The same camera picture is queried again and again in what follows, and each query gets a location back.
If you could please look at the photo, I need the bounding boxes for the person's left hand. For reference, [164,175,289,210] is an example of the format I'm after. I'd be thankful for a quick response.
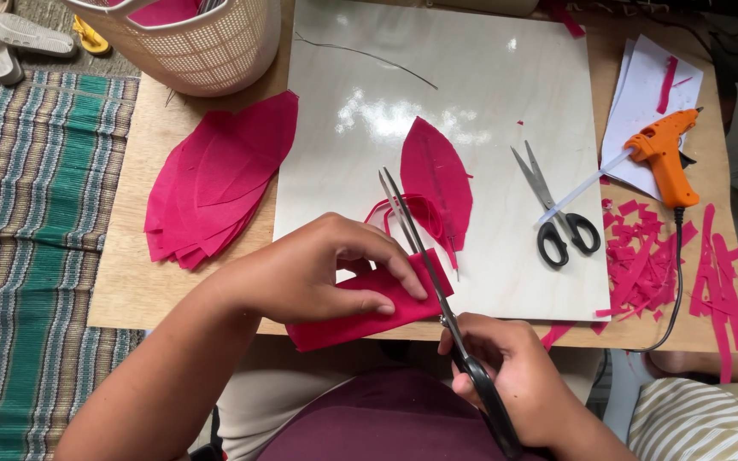
[215,212,431,327]

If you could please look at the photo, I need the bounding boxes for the person's right hand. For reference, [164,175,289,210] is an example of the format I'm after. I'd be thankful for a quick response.
[437,312,580,448]

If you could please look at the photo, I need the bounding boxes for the pink crepe paper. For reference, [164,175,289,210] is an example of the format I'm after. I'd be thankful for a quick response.
[285,248,455,353]

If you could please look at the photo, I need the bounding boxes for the large black-handled scissors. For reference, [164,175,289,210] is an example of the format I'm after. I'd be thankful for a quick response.
[378,166,525,461]

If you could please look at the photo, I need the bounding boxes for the pile of pink paper petals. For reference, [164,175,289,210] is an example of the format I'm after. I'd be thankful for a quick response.
[143,90,300,271]

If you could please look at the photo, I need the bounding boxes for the curled pink paper strip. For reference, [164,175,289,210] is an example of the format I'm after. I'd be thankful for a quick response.
[363,193,450,258]

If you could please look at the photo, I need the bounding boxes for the person's maroon shirt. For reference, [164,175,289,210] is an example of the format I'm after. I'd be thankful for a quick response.
[255,368,552,461]

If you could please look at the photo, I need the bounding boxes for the heap of pink paper scraps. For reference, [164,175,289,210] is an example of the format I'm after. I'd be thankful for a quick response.
[539,198,738,385]

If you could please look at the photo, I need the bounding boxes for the striped beige cloth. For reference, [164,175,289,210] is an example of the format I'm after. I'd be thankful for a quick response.
[627,377,738,461]

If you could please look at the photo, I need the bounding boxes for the clear glue stick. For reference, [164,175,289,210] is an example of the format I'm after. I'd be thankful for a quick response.
[538,149,634,225]

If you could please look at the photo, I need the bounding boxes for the white plastic basket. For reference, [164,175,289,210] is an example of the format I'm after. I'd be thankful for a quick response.
[60,0,283,99]

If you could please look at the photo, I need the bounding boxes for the orange glue gun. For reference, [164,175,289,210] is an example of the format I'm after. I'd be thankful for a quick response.
[623,106,705,210]

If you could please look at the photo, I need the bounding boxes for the glossy white board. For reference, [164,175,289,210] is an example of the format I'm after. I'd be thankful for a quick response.
[272,0,612,324]

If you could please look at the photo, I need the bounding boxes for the striped green woven mat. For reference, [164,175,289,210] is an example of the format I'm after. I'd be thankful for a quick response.
[0,58,142,461]

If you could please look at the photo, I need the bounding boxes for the pink paper bundle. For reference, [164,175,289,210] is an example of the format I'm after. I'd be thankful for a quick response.
[106,0,205,28]

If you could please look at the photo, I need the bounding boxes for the white paper sheets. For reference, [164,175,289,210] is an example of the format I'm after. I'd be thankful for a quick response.
[600,33,705,202]

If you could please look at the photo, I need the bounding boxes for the yellow sandal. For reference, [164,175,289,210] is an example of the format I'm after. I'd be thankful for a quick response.
[72,15,113,57]

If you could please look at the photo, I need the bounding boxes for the long pink paper strip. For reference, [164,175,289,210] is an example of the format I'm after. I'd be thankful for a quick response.
[655,55,679,115]

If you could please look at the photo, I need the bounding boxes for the pink paper scrap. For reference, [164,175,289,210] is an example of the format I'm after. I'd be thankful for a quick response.
[547,0,587,39]

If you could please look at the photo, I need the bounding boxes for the pink paper petal with wire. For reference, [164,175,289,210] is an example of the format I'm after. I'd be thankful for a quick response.
[399,115,475,283]

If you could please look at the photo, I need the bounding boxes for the small black-handled scissors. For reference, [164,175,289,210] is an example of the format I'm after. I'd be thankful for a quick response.
[510,140,602,268]

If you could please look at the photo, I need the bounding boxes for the black glue gun cable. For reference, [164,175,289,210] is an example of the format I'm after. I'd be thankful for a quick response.
[630,205,688,354]

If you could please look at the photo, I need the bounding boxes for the thin metal wire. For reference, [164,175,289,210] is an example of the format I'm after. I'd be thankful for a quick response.
[293,31,439,91]

